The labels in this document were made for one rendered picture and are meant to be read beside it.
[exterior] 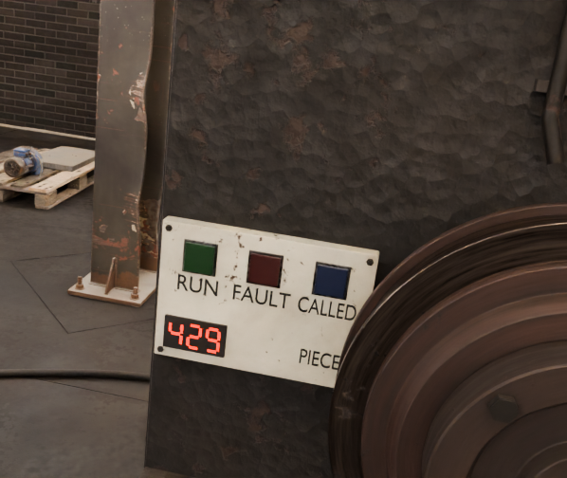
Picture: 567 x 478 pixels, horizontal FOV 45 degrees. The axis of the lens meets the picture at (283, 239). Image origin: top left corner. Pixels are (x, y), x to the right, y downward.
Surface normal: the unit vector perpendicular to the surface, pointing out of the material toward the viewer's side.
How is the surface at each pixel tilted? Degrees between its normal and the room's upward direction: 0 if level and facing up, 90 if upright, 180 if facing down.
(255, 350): 90
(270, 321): 90
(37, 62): 90
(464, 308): 90
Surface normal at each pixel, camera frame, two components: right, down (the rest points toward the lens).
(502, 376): -0.58, -0.80
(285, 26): -0.17, 0.29
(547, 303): -0.29, -0.71
